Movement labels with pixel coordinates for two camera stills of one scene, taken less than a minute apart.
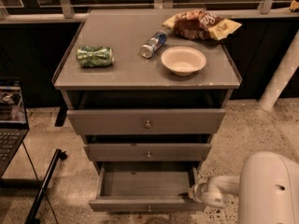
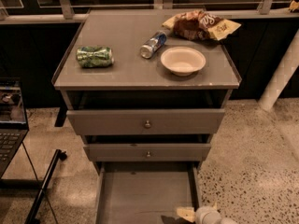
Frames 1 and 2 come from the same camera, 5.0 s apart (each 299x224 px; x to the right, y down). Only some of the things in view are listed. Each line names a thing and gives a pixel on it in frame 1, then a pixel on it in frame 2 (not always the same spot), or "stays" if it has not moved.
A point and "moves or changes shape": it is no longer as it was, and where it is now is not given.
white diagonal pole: x=286 y=68 stays
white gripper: x=197 y=192 to x=203 y=214
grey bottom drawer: x=146 y=187 moves or changes shape
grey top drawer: x=189 y=121 stays
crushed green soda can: x=94 y=56 stays
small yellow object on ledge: x=294 y=5 stays
